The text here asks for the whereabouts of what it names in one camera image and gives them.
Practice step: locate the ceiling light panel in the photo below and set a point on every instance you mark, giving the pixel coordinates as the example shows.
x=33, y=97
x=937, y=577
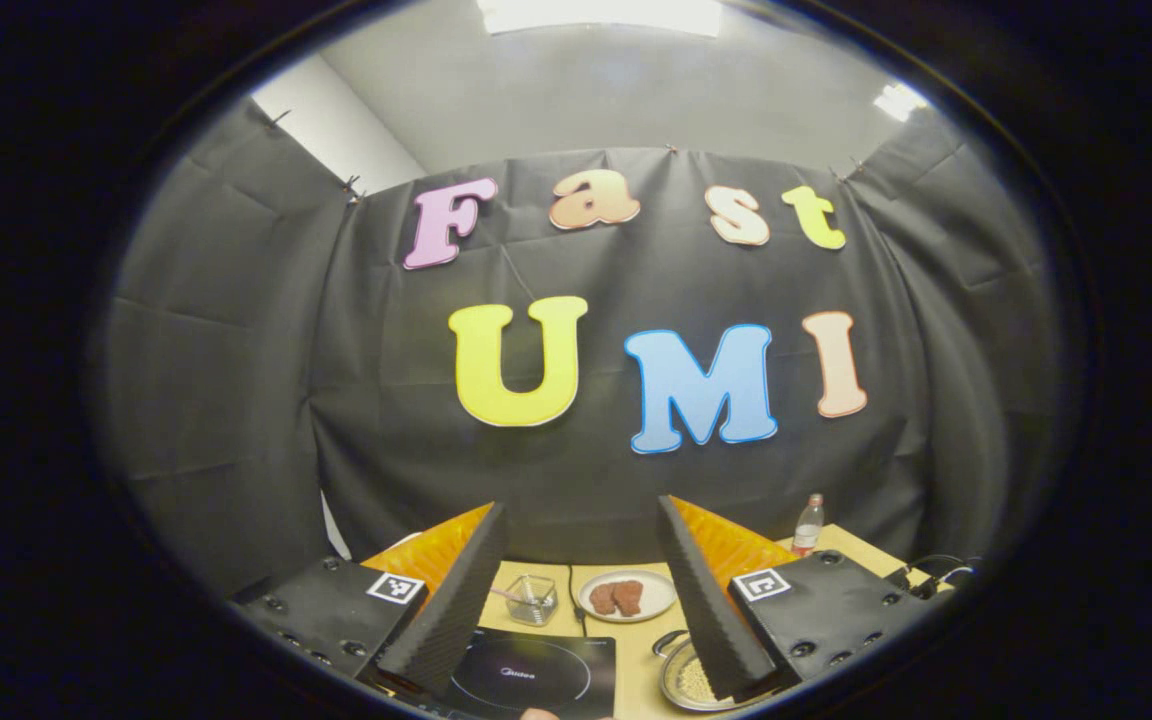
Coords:
x=601, y=15

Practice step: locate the pink white stick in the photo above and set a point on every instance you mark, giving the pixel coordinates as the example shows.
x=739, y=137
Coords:
x=511, y=597

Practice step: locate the pile of soybeans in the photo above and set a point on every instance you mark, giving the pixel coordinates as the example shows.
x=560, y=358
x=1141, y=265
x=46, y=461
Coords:
x=698, y=682

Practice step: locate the white oval plate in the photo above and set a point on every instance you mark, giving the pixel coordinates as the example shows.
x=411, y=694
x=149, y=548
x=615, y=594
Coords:
x=661, y=595

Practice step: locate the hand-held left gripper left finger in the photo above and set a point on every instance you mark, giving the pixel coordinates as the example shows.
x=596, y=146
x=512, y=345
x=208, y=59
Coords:
x=456, y=600

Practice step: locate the brown meat slice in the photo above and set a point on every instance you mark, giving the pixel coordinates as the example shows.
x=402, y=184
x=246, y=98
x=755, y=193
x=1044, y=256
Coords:
x=628, y=597
x=602, y=598

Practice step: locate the clear water bottle red label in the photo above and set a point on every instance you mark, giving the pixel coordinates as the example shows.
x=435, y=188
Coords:
x=808, y=530

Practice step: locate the black induction cooktop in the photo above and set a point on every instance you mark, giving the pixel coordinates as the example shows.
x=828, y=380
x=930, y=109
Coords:
x=536, y=680

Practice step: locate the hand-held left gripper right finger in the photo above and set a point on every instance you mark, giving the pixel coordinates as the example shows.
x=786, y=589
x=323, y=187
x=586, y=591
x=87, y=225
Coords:
x=706, y=600

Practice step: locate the small ceiling light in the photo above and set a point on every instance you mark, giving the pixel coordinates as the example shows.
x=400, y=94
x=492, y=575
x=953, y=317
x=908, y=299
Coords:
x=898, y=100

